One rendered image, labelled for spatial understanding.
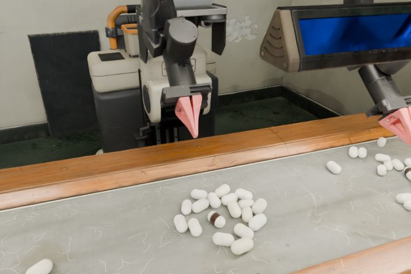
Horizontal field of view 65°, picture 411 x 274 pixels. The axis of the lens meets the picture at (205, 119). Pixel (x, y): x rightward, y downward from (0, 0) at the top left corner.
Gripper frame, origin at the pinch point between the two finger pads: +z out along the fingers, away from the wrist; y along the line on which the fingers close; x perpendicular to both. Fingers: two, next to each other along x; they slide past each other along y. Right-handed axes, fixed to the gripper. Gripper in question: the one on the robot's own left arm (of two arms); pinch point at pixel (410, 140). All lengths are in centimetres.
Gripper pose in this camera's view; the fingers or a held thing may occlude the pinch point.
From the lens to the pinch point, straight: 82.0
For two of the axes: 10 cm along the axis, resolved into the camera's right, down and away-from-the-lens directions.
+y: 9.5, -1.4, 2.9
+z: 2.5, 8.9, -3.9
